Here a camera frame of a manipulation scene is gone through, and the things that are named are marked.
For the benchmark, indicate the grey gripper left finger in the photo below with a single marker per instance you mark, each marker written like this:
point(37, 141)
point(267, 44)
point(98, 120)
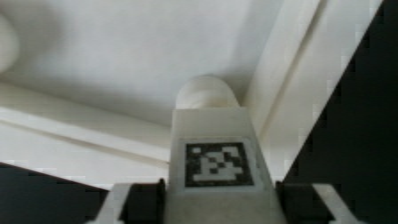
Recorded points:
point(133, 204)

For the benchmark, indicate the white table leg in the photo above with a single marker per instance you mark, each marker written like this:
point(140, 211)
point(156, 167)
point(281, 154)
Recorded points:
point(220, 191)

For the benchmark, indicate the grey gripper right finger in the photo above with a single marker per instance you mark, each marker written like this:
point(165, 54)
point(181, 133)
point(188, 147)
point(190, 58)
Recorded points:
point(313, 205)

